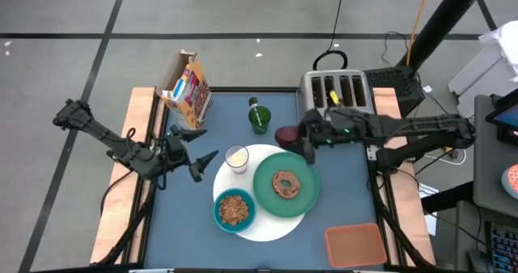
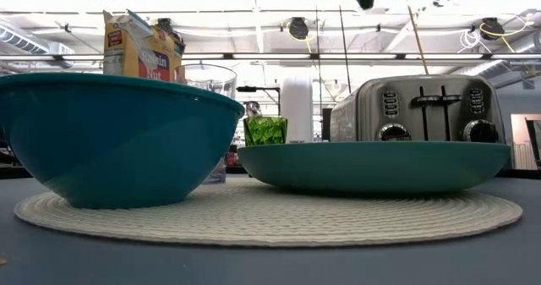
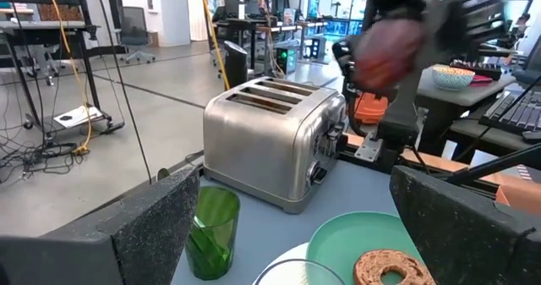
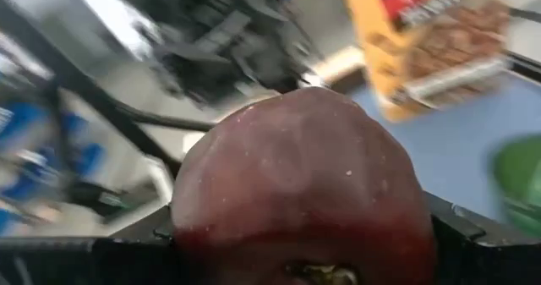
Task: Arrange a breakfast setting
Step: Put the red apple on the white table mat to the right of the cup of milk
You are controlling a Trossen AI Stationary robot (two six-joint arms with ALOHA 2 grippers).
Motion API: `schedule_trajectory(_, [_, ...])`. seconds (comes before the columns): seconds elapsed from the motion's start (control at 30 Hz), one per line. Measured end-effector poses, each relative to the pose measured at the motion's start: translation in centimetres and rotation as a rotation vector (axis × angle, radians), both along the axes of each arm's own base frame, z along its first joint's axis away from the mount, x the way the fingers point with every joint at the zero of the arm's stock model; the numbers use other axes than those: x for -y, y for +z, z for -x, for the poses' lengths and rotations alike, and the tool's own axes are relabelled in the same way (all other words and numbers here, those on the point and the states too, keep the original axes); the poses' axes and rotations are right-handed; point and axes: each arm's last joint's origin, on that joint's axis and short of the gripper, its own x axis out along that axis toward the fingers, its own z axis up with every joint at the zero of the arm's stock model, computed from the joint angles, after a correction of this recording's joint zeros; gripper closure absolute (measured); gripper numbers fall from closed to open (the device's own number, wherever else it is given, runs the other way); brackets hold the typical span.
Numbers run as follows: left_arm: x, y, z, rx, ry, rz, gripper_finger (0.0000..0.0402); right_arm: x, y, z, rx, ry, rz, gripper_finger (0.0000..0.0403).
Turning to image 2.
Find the teal blue bowl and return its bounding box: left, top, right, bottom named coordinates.
left=0, top=71, right=245, bottom=211

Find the black ceiling cord reel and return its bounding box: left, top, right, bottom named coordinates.
left=288, top=16, right=310, bottom=41
left=480, top=17, right=505, bottom=41
left=156, top=17, right=175, bottom=35

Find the yellow cable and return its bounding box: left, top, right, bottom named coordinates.
left=400, top=0, right=430, bottom=75

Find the white round pillar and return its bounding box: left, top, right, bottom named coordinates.
left=281, top=75, right=314, bottom=145

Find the yellow raisin nut cereal box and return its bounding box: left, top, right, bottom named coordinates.
left=102, top=8, right=186, bottom=84

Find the white round woven placemat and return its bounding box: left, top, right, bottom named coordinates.
left=14, top=177, right=524, bottom=248

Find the clear drinking glass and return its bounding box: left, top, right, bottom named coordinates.
left=175, top=63, right=238, bottom=185

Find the black toaster power cable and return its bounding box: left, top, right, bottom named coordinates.
left=336, top=0, right=352, bottom=94

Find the green round plate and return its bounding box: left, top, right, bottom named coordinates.
left=237, top=140, right=512, bottom=194

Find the stainless steel toaster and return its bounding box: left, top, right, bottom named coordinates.
left=329, top=74, right=507, bottom=145

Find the green faceted cup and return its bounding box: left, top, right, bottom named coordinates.
left=243, top=116, right=288, bottom=147

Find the black bracket stand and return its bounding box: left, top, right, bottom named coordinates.
left=236, top=85, right=282, bottom=118

